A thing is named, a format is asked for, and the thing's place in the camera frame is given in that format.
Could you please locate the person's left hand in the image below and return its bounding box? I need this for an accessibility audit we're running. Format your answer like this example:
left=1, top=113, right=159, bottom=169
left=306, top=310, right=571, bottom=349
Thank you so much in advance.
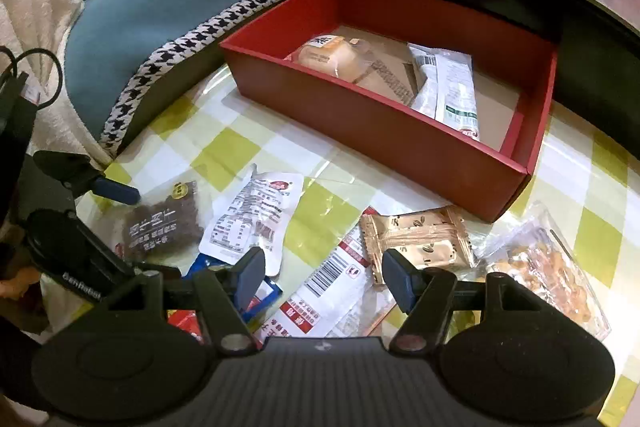
left=0, top=268, right=42, bottom=303

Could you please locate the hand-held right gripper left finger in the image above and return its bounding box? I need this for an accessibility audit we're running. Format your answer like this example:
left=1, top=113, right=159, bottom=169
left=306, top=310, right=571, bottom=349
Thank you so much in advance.
left=102, top=247, right=266, bottom=356

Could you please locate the houndstooth trimmed teal cushion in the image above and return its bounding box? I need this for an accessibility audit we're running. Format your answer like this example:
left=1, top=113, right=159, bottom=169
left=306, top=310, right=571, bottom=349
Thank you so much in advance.
left=0, top=0, right=326, bottom=142

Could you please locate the green white checkered tablecloth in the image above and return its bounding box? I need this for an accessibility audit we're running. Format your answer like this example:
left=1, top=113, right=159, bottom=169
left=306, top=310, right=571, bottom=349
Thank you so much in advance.
left=40, top=42, right=640, bottom=427

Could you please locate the red cardboard box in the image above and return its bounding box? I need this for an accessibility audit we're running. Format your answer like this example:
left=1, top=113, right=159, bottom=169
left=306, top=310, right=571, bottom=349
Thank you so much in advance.
left=218, top=0, right=559, bottom=224

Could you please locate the black cable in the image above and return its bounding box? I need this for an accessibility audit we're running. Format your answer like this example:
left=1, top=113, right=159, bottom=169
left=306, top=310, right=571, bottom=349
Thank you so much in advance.
left=0, top=47, right=65, bottom=110

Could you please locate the blue sausage packet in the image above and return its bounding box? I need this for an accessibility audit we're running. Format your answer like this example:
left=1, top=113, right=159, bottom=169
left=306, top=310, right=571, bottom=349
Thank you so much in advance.
left=182, top=253, right=282, bottom=321

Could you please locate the white red-label snack packet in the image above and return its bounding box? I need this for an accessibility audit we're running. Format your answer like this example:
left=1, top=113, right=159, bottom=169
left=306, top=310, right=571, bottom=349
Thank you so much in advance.
left=199, top=164, right=305, bottom=279

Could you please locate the dark brown snack packet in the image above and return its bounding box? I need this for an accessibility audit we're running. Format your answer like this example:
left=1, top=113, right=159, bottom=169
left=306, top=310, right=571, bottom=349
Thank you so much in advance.
left=117, top=179, right=205, bottom=264

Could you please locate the white towel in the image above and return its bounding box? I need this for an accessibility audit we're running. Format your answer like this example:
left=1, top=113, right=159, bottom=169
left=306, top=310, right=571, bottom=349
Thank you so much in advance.
left=0, top=0, right=109, bottom=168

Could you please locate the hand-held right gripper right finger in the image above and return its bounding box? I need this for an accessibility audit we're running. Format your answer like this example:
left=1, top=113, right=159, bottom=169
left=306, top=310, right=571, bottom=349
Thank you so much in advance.
left=382, top=248, right=546, bottom=355

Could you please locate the white red striped-label packet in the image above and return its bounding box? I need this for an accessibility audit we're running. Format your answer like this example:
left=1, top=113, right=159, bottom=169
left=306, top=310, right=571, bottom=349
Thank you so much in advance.
left=279, top=207, right=402, bottom=339

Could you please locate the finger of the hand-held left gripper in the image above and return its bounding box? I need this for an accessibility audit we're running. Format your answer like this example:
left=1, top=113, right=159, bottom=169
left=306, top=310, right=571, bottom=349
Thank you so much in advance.
left=32, top=151, right=142, bottom=206
left=24, top=208, right=182, bottom=304

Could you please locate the white green-label snack packet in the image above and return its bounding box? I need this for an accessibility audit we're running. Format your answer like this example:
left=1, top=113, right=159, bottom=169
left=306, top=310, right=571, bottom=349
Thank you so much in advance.
left=407, top=42, right=482, bottom=142

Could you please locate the clear orange snack packet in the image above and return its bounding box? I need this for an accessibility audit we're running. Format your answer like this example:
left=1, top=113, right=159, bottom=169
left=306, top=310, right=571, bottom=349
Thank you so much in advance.
left=475, top=202, right=612, bottom=341

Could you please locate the small red snack packet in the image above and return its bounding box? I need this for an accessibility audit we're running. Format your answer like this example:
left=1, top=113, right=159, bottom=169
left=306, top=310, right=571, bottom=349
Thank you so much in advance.
left=167, top=309, right=204, bottom=344

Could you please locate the bread bun packet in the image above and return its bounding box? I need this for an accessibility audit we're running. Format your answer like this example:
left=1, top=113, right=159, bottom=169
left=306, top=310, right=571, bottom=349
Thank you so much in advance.
left=287, top=34, right=381, bottom=84

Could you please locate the gold biscuit packet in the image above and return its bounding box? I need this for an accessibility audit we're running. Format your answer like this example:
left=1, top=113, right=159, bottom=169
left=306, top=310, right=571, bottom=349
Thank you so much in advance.
left=360, top=205, right=476, bottom=288

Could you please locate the brown printed snack packet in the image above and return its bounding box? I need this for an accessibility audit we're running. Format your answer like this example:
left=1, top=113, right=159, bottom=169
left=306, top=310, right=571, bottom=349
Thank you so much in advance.
left=352, top=38, right=431, bottom=108

